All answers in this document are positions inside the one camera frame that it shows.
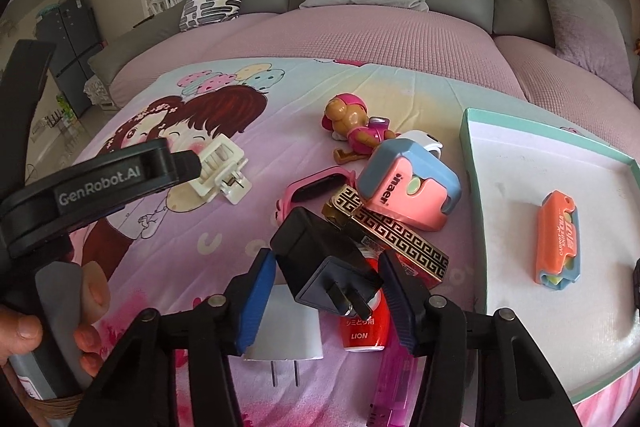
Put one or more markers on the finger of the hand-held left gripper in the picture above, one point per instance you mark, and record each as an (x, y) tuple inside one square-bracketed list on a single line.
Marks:
[(187, 166)]

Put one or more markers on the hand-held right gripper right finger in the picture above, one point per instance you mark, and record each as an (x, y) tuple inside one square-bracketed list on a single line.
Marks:
[(400, 302)]

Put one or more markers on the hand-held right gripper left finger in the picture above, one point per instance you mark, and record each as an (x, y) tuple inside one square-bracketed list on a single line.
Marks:
[(257, 302)]

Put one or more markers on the white hair claw clip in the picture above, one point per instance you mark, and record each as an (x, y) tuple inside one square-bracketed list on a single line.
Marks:
[(220, 167)]

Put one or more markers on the white power adapter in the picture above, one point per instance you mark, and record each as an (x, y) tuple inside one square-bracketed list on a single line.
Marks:
[(290, 327)]

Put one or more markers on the red white bottle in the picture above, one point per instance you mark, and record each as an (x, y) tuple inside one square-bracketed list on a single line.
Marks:
[(362, 332)]

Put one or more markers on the black power adapter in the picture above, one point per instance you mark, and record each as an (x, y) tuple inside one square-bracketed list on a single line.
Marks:
[(320, 257)]

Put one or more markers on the pink transparent lighter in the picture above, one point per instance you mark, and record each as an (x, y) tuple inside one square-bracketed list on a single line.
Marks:
[(392, 382)]

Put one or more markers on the pink smart watch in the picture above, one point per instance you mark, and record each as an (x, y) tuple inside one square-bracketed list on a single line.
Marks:
[(310, 192)]

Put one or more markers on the teal cardboard box lid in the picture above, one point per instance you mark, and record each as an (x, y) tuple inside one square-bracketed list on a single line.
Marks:
[(525, 207)]

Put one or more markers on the person's left hand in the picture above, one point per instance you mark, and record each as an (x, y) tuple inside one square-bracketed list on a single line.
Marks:
[(20, 332)]

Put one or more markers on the black gold patterned box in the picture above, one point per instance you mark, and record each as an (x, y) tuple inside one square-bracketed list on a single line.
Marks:
[(400, 247)]

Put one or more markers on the printed blanket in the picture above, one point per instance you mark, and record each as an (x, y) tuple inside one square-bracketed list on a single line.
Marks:
[(175, 267)]

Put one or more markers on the grey refrigerator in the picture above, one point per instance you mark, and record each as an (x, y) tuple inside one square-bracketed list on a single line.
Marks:
[(70, 47)]

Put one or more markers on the pink toy puppy figure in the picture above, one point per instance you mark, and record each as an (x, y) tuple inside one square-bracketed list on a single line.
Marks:
[(350, 117)]

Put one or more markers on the pink sofa cover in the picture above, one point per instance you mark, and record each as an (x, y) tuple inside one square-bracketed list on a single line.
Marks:
[(350, 37)]

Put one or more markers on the small dark object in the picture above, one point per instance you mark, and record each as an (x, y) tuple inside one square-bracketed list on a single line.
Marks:
[(636, 282)]

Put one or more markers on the grey purple pillow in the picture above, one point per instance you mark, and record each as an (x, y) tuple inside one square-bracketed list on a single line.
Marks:
[(585, 22)]

